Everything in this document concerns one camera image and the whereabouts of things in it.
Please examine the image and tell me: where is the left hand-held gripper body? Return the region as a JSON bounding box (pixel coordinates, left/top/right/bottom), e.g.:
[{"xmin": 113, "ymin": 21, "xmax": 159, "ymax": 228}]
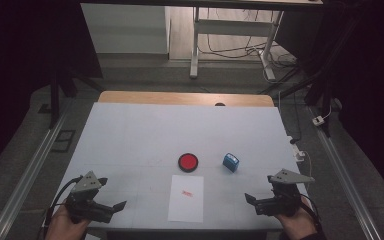
[{"xmin": 64, "ymin": 170, "xmax": 115, "ymax": 225}]

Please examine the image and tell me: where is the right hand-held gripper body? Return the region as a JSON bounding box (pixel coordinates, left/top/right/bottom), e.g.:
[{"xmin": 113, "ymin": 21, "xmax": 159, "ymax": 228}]
[{"xmin": 254, "ymin": 168, "xmax": 315, "ymax": 218}]

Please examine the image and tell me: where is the blue stamp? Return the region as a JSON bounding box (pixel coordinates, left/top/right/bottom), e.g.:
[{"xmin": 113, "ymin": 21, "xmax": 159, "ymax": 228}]
[{"xmin": 222, "ymin": 152, "xmax": 240, "ymax": 173}]

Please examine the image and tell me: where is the white paper sheet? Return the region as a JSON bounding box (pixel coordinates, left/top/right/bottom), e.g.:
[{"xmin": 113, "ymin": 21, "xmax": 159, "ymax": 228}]
[{"xmin": 167, "ymin": 174, "xmax": 205, "ymax": 224}]

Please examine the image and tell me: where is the round red ink pad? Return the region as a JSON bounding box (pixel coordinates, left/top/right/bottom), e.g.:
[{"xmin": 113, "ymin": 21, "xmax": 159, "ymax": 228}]
[{"xmin": 177, "ymin": 152, "xmax": 200, "ymax": 173}]

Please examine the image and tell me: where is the person's right hand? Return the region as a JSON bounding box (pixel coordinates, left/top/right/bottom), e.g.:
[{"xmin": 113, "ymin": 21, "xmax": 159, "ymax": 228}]
[{"xmin": 274, "ymin": 198, "xmax": 318, "ymax": 240}]

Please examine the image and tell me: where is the person's left hand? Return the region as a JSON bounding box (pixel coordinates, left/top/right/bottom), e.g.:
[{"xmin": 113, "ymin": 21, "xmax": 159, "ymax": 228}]
[{"xmin": 44, "ymin": 204, "xmax": 91, "ymax": 240}]

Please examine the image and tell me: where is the white power strip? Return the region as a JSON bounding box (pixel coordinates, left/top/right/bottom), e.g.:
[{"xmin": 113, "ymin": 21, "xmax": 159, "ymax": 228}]
[{"xmin": 286, "ymin": 134, "xmax": 306, "ymax": 163}]

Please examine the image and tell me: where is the white table cover board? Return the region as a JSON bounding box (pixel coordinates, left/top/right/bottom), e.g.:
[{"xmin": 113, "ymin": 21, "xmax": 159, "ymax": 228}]
[{"xmin": 60, "ymin": 102, "xmax": 309, "ymax": 231}]

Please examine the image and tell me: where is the black metal stand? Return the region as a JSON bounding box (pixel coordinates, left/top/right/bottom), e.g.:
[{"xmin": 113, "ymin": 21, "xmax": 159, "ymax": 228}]
[
  {"xmin": 48, "ymin": 66, "xmax": 105, "ymax": 130},
  {"xmin": 304, "ymin": 66, "xmax": 335, "ymax": 138}
]

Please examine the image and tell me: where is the white cabinet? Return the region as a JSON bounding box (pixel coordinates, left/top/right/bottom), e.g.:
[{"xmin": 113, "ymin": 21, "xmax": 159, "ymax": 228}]
[{"xmin": 80, "ymin": 3, "xmax": 171, "ymax": 55}]

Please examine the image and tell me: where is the white-legged desk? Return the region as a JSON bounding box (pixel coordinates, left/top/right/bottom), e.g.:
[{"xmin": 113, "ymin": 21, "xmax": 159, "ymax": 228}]
[{"xmin": 79, "ymin": 0, "xmax": 324, "ymax": 81}]

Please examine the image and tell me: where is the left hand-held gripper black cable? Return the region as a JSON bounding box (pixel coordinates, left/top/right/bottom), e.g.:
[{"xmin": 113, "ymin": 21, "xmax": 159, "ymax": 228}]
[{"xmin": 43, "ymin": 176, "xmax": 83, "ymax": 239}]

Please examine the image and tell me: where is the hand-held gripper black cable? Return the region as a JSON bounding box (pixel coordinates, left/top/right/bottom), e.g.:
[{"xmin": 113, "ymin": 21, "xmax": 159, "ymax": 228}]
[
  {"xmin": 299, "ymin": 193, "xmax": 323, "ymax": 234},
  {"xmin": 43, "ymin": 176, "xmax": 83, "ymax": 239}
]

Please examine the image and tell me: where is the right hand-held gripper black cable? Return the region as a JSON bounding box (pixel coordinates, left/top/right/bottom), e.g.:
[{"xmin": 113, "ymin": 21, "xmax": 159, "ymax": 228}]
[{"xmin": 299, "ymin": 193, "xmax": 323, "ymax": 234}]

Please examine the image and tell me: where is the aluminium floor rail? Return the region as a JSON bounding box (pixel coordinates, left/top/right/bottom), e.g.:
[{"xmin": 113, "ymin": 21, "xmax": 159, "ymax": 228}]
[
  {"xmin": 308, "ymin": 106, "xmax": 383, "ymax": 240},
  {"xmin": 0, "ymin": 109, "xmax": 71, "ymax": 240}
]

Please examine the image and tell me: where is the tangle of black floor cables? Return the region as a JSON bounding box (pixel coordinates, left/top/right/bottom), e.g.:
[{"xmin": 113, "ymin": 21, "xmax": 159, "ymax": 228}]
[{"xmin": 198, "ymin": 8, "xmax": 299, "ymax": 86}]

